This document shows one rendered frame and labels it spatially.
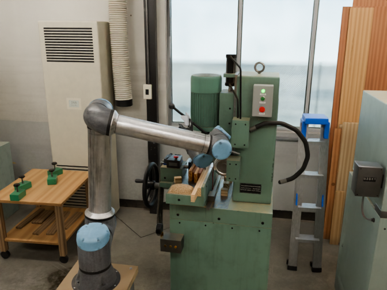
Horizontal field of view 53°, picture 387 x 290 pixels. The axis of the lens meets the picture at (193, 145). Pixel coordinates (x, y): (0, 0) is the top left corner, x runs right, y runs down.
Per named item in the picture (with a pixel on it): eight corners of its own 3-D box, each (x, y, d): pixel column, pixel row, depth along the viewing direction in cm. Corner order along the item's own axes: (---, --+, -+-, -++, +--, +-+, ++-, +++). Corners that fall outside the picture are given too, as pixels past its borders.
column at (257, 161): (235, 186, 244) (240, 71, 223) (271, 189, 240) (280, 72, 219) (232, 201, 223) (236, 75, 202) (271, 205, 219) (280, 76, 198)
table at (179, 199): (175, 164, 269) (175, 156, 267) (218, 168, 263) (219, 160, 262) (148, 202, 212) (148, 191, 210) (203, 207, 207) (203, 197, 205)
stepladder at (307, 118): (284, 261, 307) (295, 113, 284) (318, 263, 304) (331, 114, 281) (287, 271, 291) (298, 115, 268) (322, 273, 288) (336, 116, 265)
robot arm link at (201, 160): (217, 159, 188) (204, 173, 190) (207, 144, 197) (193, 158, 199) (207, 151, 182) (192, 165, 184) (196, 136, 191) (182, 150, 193)
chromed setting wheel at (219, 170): (213, 174, 220) (213, 153, 217) (235, 176, 218) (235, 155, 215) (212, 176, 218) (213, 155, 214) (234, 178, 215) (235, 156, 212)
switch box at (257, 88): (252, 114, 206) (254, 83, 201) (271, 114, 204) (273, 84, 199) (251, 116, 200) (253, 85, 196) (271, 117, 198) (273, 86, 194)
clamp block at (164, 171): (166, 172, 247) (166, 159, 244) (187, 174, 244) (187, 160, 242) (160, 181, 233) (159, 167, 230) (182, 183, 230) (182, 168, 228)
